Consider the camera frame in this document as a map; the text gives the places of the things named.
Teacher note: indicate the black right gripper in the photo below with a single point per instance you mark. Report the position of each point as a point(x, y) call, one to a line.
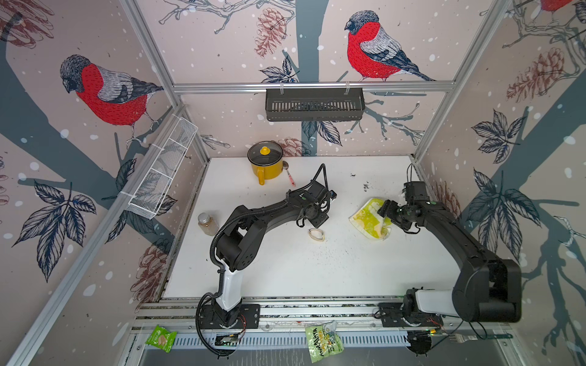
point(388, 208)

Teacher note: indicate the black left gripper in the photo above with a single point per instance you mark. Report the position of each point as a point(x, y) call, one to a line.
point(323, 218)

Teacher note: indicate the yellow-green white towel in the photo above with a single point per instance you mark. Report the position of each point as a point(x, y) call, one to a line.
point(369, 222)

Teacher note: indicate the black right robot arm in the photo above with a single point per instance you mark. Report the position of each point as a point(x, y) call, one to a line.
point(488, 288)

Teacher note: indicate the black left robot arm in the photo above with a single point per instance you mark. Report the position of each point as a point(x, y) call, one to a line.
point(237, 242)

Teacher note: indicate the yellow pot with lid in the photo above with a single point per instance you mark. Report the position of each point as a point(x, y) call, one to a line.
point(266, 159)

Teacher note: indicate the small glass spice jar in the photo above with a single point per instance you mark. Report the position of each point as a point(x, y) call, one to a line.
point(208, 224)

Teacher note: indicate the green white snack bag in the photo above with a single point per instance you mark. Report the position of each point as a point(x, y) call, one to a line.
point(323, 341)

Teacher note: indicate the green snack packet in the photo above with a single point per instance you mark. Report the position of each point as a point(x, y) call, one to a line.
point(161, 338)

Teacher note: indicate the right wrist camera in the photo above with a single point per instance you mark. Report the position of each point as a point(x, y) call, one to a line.
point(415, 191)

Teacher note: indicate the pink handled spoon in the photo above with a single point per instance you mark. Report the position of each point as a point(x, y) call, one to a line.
point(290, 178)

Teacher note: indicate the black hanging wire basket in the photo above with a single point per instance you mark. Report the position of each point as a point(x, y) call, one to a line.
point(314, 104)

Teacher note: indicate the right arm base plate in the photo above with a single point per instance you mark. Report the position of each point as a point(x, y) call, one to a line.
point(393, 315)

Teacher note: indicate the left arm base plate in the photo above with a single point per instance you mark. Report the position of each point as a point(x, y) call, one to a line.
point(213, 317)

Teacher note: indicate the white mesh wall shelf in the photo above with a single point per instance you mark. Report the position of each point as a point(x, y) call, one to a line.
point(160, 166)

